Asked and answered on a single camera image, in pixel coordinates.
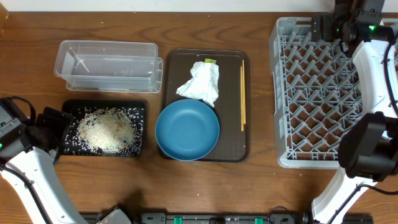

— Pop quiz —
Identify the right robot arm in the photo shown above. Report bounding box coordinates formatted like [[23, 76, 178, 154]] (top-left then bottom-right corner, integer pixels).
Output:
[[302, 0, 397, 223]]

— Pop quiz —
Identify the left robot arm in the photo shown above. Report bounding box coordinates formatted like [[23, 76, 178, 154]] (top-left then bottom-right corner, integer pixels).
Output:
[[1, 96, 86, 223]]

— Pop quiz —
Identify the grey dishwasher rack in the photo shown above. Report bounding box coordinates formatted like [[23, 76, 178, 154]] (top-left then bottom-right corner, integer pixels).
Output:
[[269, 17, 398, 170]]

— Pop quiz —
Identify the black tray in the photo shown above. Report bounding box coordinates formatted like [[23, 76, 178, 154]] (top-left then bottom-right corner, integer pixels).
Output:
[[61, 99, 147, 157]]

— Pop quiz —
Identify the pile of rice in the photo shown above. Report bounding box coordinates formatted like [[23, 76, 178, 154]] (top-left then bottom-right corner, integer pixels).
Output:
[[64, 106, 144, 156]]

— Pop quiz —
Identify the clear plastic bin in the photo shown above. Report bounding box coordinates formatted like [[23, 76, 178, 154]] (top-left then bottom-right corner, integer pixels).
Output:
[[54, 40, 163, 93]]

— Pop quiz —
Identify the wooden chopstick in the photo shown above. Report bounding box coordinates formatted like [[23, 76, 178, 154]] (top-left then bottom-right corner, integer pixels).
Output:
[[239, 66, 244, 132], [242, 60, 246, 124]]

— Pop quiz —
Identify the large blue plate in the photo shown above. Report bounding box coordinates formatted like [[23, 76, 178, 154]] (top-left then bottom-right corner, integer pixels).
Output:
[[155, 99, 220, 161]]

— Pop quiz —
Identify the green wrapper scrap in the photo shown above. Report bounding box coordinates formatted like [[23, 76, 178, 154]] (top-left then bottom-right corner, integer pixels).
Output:
[[204, 58, 216, 64]]

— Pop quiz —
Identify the crumpled white napkin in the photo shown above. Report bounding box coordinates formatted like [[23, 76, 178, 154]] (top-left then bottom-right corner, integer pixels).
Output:
[[176, 62, 220, 108]]

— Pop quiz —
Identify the dark brown serving tray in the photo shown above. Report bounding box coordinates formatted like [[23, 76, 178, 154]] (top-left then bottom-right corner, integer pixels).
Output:
[[162, 49, 250, 162]]

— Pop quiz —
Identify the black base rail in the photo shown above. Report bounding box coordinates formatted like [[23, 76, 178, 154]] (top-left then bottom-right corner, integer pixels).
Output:
[[80, 212, 374, 224]]

